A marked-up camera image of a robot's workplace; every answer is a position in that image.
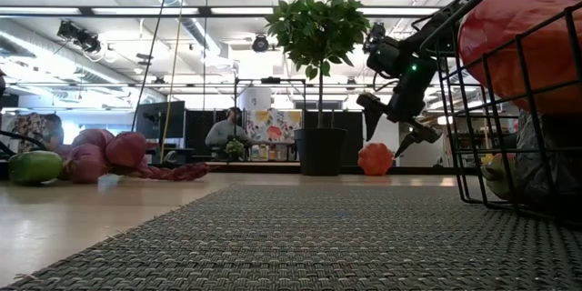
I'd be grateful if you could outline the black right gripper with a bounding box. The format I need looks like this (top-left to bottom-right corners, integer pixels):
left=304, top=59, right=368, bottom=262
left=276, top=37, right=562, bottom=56
left=356, top=54, right=443, bottom=159

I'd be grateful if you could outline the black wire basket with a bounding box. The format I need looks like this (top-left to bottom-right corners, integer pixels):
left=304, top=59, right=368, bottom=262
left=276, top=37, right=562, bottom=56
left=420, top=0, right=582, bottom=226

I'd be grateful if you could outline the red orange mango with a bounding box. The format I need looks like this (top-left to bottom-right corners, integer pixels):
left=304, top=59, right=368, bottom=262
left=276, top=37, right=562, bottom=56
left=457, top=0, right=582, bottom=115

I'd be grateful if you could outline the purple onion braid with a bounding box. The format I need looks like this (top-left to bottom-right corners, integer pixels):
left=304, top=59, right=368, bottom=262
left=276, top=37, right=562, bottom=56
left=54, top=128, right=211, bottom=185

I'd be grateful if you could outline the green cucumber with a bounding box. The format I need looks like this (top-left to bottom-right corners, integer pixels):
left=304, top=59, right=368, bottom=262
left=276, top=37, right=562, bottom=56
left=7, top=150, right=65, bottom=186

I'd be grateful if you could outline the green plant in black pot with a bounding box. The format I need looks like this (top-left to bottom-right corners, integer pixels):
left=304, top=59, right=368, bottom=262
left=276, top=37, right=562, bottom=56
left=265, top=0, right=372, bottom=177

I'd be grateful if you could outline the colourful floral panel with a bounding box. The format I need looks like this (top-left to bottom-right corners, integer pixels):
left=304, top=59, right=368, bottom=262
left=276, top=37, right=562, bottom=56
left=245, top=108, right=304, bottom=145

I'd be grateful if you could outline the grey woven placemat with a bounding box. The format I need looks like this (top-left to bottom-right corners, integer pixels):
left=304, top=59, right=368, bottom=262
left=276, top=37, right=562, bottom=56
left=0, top=184, right=582, bottom=291

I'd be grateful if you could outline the round black ceiling lamp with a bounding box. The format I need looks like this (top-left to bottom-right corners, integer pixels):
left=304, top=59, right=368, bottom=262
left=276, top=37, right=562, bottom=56
left=252, top=35, right=270, bottom=54

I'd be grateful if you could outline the small potted plant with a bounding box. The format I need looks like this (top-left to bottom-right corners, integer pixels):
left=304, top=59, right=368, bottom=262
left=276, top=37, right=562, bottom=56
left=225, top=139, right=246, bottom=163

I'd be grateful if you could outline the person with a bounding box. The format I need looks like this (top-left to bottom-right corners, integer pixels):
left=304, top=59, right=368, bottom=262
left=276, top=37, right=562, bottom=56
left=43, top=113, right=65, bottom=151
left=205, top=106, right=256, bottom=156

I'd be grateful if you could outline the black monitor screen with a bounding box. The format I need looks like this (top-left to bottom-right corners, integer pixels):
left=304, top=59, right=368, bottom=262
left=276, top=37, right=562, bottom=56
left=135, top=100, right=186, bottom=140

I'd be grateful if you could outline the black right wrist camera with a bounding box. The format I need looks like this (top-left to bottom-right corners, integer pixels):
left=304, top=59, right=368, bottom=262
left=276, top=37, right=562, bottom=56
left=363, top=22, right=401, bottom=78

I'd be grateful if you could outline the black stand frame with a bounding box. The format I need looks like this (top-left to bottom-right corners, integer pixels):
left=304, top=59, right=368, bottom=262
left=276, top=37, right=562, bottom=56
left=234, top=76, right=306, bottom=163

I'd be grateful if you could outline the yellow hanging cable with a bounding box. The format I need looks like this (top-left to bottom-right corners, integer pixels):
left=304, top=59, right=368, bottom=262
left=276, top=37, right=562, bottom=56
left=160, top=0, right=188, bottom=151

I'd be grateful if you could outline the black hanging cable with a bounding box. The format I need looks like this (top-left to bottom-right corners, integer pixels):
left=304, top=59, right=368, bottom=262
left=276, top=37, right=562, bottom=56
left=130, top=0, right=175, bottom=134

